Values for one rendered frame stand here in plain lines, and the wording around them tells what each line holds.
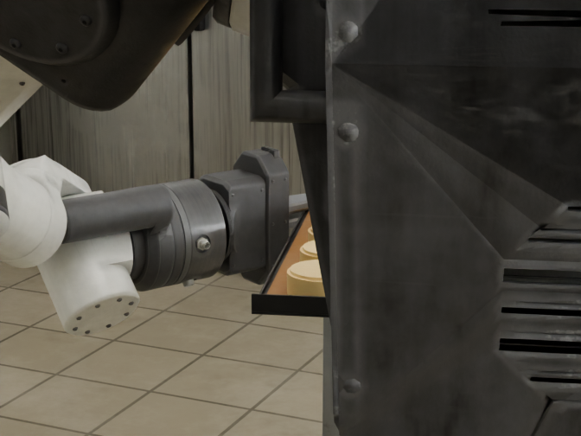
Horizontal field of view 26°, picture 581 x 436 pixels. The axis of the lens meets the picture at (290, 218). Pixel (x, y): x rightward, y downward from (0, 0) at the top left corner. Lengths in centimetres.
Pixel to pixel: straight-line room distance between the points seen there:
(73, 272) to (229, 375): 252
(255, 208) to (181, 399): 227
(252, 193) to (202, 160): 319
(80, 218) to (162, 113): 335
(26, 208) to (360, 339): 50
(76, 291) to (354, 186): 61
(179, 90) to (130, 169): 35
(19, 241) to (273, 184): 28
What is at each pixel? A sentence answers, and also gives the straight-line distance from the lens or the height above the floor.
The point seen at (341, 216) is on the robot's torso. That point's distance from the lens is 42.
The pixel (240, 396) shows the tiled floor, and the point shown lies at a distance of 336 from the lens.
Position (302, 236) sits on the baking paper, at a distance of 107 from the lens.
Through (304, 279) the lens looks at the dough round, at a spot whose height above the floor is 102.
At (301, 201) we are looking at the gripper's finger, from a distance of 115.
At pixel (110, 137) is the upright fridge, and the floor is 46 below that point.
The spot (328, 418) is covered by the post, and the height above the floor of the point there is 56.
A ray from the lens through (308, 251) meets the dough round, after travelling 96.
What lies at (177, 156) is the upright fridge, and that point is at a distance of 433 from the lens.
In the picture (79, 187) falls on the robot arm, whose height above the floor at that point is 106.
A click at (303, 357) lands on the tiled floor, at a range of 363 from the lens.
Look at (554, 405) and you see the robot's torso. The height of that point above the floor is 111.
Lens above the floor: 129
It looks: 14 degrees down
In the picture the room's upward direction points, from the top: straight up
